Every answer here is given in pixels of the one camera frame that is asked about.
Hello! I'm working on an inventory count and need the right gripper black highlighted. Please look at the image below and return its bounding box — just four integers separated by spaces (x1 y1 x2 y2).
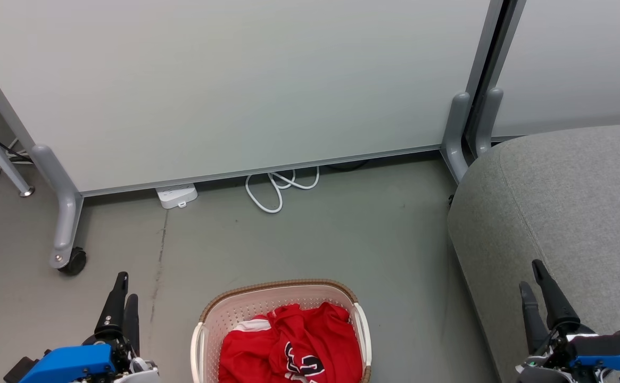
516 259 599 383

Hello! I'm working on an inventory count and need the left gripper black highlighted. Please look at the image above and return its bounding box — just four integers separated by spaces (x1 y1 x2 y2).
84 272 159 383

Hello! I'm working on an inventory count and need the red jersey with black number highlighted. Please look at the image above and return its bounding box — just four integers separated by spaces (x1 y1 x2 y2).
218 302 363 383

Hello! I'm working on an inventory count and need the grey fabric sofa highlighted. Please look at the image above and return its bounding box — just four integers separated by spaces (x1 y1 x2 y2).
447 122 620 383

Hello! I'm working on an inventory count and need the large black caster wheel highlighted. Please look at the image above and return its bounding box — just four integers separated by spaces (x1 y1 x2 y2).
57 247 88 276

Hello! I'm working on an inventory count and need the cream perforated laundry basket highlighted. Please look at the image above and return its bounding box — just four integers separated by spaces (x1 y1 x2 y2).
191 279 373 383

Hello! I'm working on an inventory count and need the grey partition leg with caster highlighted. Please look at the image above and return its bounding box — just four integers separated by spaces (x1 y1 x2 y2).
30 144 85 270

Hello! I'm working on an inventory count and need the white power strip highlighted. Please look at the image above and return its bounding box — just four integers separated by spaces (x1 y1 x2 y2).
155 184 199 210

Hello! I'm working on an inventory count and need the narrow white partition panel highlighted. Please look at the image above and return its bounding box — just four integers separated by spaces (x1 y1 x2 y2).
492 0 620 140

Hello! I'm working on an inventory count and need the wide white partition panel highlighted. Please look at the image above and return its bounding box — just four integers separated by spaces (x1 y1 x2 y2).
0 0 503 197

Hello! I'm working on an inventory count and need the white looped power cable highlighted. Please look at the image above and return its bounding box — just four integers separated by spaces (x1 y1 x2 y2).
245 166 321 214

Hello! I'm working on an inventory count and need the black floor cable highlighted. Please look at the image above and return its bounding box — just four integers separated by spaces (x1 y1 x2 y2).
0 124 32 172

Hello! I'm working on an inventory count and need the black cable under partition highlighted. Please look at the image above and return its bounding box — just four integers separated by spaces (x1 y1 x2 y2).
323 158 370 172

